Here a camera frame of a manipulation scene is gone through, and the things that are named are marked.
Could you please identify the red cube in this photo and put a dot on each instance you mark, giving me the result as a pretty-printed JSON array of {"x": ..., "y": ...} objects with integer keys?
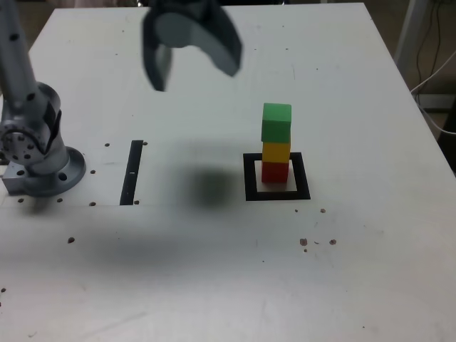
[{"x": 274, "y": 172}]

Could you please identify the black tape strip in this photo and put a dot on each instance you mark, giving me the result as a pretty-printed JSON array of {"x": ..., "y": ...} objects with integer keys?
[{"x": 130, "y": 178}]

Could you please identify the yellow cube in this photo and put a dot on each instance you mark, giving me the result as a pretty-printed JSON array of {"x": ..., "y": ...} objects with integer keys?
[{"x": 276, "y": 152}]

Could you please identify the white post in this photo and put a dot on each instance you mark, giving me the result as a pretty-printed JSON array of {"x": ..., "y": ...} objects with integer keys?
[{"x": 409, "y": 32}]

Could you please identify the green cube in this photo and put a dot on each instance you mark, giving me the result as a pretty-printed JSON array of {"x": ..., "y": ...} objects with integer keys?
[{"x": 276, "y": 128}]

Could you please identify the black tape square outline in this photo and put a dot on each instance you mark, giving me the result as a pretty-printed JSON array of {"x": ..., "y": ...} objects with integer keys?
[{"x": 249, "y": 178}]

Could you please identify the grey narrow gripper jaw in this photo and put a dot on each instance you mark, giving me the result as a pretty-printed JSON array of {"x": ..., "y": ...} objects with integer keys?
[{"x": 155, "y": 64}]

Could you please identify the grey round-hinged gripper jaw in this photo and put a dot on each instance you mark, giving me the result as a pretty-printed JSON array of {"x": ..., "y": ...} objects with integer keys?
[{"x": 217, "y": 42}]

